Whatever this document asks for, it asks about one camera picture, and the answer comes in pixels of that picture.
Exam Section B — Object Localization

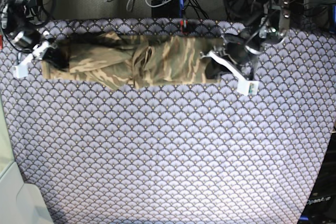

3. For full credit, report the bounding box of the purple fan-pattern tablecloth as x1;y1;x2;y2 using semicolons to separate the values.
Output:
1;24;335;223

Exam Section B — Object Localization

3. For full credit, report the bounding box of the black OpenArm case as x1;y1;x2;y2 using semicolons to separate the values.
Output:
298;132;335;223

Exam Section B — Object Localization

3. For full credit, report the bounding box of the red and black clamp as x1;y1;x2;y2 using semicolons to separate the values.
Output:
180;19;189;35

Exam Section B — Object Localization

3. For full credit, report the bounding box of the black box under table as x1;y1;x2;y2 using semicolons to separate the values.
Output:
151;0;180;18

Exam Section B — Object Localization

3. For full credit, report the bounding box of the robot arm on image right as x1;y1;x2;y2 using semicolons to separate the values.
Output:
205;0;291;81

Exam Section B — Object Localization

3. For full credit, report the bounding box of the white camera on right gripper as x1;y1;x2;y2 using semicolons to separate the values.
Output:
12;63;29;79

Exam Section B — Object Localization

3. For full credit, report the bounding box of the camouflage T-shirt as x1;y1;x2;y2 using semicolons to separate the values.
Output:
41;31;223;90

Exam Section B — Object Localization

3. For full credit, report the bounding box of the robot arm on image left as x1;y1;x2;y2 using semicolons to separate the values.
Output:
1;0;69;71

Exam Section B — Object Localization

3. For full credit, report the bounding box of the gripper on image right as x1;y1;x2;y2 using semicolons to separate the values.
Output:
200;34;263;80

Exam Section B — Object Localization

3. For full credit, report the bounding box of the white plastic bin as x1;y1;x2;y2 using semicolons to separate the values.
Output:
1;109;53;223

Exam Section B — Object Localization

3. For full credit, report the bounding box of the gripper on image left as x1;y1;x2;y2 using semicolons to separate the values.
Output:
17;31;70;71

